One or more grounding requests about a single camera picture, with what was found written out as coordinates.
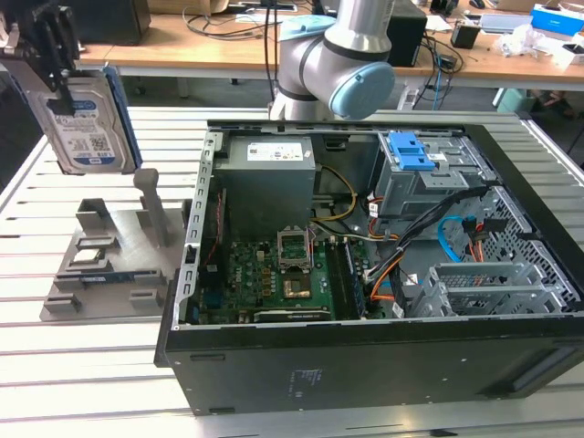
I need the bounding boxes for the blue and white box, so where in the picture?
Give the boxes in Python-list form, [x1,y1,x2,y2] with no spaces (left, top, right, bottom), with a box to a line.
[531,3,584,34]

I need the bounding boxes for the green motherboard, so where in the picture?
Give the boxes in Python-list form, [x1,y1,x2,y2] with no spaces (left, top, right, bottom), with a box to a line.
[195,236,337,323]

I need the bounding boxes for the grey optical drive cage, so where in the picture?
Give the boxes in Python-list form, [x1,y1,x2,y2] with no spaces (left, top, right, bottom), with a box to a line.
[371,131,497,218]

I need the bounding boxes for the blue RAM stick in slot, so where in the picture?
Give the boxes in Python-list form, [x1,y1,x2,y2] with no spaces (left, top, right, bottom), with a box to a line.
[341,241,369,318]

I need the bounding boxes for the large black box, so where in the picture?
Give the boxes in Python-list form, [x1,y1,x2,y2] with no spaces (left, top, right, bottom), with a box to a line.
[72,0,151,47]

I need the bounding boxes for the blue plastic drive latch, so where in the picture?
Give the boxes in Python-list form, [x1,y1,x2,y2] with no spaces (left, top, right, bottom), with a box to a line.
[385,130,437,172]

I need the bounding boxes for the clear plastic bag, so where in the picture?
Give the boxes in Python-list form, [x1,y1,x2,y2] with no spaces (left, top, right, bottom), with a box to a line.
[495,23,556,58]

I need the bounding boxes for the white power strip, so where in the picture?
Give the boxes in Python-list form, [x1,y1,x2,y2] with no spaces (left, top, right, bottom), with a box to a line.
[396,86,421,111]

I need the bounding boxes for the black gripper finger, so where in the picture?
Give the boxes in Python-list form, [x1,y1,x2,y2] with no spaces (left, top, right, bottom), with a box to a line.
[42,45,77,116]

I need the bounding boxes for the hard disk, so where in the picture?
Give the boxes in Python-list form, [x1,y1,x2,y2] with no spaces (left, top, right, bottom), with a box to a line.
[17,63,142,176]

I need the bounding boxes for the black open PC case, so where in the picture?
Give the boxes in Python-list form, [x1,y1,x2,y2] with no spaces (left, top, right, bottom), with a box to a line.
[153,119,584,416]

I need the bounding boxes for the cardboard box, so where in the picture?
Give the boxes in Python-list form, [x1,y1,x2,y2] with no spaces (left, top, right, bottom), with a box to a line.
[148,0,229,15]

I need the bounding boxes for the CPU socket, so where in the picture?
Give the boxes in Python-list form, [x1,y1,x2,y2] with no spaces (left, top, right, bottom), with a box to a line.
[276,225,314,274]

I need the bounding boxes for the small white box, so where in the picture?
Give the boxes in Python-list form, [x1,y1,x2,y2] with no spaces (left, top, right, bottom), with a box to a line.
[547,40,584,69]

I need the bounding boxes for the wooden desk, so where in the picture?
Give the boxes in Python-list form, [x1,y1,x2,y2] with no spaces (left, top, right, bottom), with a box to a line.
[72,11,584,109]

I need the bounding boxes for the black speaker box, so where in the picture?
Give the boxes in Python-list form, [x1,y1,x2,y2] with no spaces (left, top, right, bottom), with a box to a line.
[387,6,428,68]

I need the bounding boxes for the red wire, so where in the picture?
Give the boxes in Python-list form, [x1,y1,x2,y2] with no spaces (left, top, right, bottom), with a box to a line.
[203,189,227,266]

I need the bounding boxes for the blue data wire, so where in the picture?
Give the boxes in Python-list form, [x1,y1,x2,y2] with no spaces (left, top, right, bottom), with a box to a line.
[437,214,474,265]

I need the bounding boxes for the grey power supply unit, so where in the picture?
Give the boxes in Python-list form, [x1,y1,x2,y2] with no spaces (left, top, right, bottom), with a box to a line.
[214,135,318,229]

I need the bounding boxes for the orange front panel wires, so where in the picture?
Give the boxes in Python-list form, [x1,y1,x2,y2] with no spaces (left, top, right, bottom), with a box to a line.
[369,263,399,302]

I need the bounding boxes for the black wire bundle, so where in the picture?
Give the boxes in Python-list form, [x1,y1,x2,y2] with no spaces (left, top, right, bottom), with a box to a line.
[364,184,498,280]

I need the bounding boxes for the yellow power wires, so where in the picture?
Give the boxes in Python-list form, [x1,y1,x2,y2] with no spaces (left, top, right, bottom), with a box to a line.
[312,166,360,225]

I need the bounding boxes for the pale green bin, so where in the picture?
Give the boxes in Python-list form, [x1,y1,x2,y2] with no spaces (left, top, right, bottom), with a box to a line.
[495,87,536,115]

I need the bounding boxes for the orange power wire black plug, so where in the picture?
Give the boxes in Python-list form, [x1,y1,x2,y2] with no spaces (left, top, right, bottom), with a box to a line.
[462,217,507,263]

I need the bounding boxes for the black pen cup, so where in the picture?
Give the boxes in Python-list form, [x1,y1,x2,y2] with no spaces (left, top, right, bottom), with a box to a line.
[450,23,483,50]

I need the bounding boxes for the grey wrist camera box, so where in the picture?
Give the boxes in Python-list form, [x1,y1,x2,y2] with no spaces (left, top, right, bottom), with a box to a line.
[0,18,22,58]

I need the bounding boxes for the black graphics card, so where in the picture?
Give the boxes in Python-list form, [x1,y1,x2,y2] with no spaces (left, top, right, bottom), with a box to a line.
[253,308,334,323]

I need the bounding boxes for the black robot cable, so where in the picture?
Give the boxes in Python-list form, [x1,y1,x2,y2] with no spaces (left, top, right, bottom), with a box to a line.
[263,0,281,104]

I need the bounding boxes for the grey parts rack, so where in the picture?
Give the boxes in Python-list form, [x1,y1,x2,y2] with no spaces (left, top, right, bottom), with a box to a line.
[39,168,193,325]

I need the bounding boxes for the silver CPU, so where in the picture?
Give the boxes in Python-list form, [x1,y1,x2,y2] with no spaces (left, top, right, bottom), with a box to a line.
[72,249,104,268]

